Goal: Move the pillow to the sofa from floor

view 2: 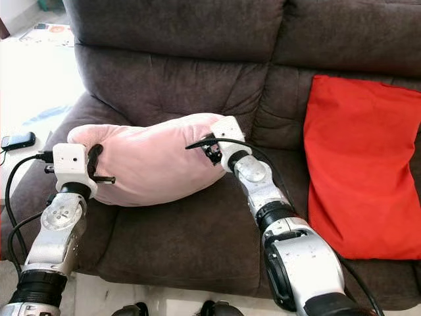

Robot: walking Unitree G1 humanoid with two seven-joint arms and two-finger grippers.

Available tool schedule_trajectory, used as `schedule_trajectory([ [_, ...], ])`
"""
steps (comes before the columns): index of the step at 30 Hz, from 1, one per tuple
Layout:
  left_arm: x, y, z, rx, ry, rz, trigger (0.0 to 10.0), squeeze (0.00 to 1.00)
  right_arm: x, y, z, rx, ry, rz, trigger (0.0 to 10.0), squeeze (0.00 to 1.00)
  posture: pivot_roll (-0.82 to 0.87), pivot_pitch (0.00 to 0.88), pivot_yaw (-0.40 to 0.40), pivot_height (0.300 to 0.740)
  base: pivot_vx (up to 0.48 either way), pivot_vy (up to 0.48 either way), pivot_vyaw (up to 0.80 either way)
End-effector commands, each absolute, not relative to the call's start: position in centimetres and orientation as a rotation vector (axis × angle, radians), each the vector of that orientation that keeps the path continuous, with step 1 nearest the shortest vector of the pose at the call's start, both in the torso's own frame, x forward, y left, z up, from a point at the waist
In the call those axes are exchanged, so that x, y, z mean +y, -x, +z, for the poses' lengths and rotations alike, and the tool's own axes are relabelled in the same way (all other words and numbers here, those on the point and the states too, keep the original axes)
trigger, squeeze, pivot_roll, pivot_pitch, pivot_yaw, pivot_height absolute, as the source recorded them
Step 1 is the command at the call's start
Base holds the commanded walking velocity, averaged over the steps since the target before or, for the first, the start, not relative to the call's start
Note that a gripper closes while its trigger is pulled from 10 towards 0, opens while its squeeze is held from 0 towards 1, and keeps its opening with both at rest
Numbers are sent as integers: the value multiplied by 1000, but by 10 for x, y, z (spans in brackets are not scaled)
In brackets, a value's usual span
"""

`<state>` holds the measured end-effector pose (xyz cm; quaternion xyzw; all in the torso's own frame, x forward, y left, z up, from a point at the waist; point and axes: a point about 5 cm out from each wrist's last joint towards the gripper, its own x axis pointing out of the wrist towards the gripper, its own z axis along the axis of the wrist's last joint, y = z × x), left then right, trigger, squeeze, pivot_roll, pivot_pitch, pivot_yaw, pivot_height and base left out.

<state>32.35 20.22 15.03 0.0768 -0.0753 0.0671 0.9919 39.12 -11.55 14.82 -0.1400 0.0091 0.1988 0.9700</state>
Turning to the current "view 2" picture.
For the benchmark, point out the white side table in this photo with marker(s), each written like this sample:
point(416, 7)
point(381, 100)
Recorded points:
point(13, 178)

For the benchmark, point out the teal plastic stool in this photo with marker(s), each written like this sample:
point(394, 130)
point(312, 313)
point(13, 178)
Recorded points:
point(50, 4)

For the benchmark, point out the black left robot foot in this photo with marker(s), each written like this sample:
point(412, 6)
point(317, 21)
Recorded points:
point(130, 309)

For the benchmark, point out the black mobile phone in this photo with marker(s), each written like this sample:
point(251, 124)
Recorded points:
point(18, 141)

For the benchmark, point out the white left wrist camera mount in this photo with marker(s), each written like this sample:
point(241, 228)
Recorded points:
point(69, 164)

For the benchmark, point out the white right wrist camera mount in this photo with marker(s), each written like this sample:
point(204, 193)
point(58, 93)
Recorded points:
point(230, 131)

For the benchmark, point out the dark brown fabric sofa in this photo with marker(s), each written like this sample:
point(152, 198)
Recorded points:
point(171, 243)

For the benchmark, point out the pink plush pillow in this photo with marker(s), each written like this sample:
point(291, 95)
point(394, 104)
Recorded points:
point(151, 164)

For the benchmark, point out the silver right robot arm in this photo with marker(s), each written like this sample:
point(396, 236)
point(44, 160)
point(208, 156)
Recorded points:
point(309, 263)

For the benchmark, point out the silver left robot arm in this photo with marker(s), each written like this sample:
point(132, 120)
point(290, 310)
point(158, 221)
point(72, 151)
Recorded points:
point(59, 237)

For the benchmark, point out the black robot foot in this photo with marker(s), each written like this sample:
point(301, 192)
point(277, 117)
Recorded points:
point(217, 309)
point(130, 309)

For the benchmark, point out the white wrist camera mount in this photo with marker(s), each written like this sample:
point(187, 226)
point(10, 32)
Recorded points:
point(69, 164)
point(230, 131)

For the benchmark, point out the red pillow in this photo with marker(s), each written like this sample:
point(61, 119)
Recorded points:
point(362, 164)

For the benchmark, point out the black right robot foot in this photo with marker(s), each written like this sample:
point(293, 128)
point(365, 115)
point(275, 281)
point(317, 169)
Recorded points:
point(217, 309)

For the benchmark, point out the colourful printed magazine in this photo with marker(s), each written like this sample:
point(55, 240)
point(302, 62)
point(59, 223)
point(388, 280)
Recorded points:
point(49, 34)

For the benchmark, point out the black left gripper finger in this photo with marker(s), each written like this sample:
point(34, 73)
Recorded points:
point(94, 158)

